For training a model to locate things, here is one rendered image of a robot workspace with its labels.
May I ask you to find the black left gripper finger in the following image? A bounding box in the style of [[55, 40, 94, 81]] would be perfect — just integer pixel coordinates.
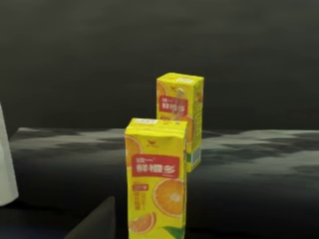
[[63, 195, 117, 239]]

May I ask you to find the yellow orange juice carton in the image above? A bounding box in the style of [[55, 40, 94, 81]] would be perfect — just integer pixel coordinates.
[[124, 117, 188, 239], [156, 72, 205, 173]]

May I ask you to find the white object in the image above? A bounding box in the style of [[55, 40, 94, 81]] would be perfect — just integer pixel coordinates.
[[0, 102, 19, 207]]

